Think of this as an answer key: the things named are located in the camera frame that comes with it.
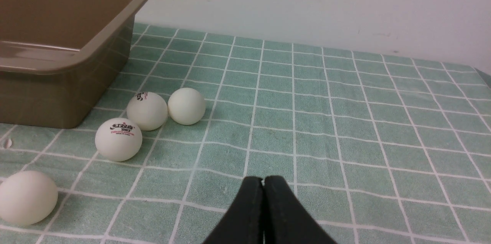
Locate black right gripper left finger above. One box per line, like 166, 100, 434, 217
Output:
204, 176, 264, 244

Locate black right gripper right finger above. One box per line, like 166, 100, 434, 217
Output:
264, 175, 336, 244

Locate white ping-pong ball plain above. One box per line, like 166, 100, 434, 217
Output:
167, 88, 206, 125

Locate white ping-pong ball with logo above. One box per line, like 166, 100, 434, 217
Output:
126, 92, 168, 132

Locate white ping-pong ball DHS print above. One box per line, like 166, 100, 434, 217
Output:
95, 118, 143, 162

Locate green checkered table cloth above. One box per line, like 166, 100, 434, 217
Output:
1, 23, 490, 244

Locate brown plastic bin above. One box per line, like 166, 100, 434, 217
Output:
0, 0, 148, 129

